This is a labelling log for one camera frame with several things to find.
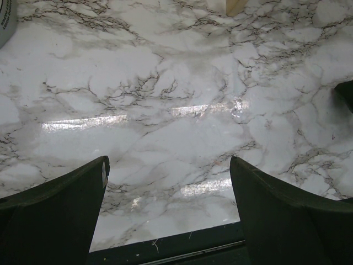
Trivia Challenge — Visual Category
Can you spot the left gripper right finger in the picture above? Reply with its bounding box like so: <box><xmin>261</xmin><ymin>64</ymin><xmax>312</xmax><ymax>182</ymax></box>
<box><xmin>230</xmin><ymin>157</ymin><xmax>352</xmax><ymax>264</ymax></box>

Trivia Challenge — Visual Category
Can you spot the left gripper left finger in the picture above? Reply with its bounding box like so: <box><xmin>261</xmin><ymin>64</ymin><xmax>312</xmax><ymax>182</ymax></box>
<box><xmin>1</xmin><ymin>156</ymin><xmax>110</xmax><ymax>264</ymax></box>

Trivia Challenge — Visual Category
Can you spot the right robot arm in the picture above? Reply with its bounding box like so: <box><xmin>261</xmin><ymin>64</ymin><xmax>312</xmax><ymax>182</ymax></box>
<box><xmin>334</xmin><ymin>80</ymin><xmax>353</xmax><ymax>113</ymax></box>

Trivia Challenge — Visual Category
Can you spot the wooden two-tier shelf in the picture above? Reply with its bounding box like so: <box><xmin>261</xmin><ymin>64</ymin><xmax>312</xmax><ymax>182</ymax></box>
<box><xmin>226</xmin><ymin>0</ymin><xmax>248</xmax><ymax>17</ymax></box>

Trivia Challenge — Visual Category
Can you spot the grey cup with print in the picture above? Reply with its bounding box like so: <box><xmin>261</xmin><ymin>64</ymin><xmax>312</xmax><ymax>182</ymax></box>
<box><xmin>0</xmin><ymin>0</ymin><xmax>17</xmax><ymax>48</ymax></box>

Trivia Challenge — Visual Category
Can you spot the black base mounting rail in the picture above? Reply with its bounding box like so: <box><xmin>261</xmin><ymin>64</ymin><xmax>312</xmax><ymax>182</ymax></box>
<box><xmin>86</xmin><ymin>222</ymin><xmax>251</xmax><ymax>264</ymax></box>

